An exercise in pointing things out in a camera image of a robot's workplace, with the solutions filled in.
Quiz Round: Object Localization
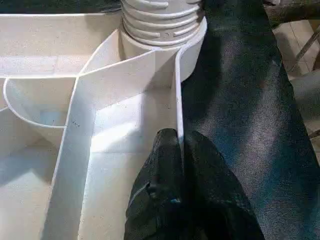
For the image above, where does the white plastic table leg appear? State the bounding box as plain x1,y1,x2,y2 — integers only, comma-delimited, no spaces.
120,0,205,49

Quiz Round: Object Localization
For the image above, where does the white plastic table top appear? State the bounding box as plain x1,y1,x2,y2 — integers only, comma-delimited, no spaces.
0,11,209,240

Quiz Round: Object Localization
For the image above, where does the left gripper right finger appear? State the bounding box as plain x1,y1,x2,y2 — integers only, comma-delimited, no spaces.
184,130,266,240

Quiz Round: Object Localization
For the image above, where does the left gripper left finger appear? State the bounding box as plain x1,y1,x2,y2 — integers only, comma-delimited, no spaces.
124,127,187,240

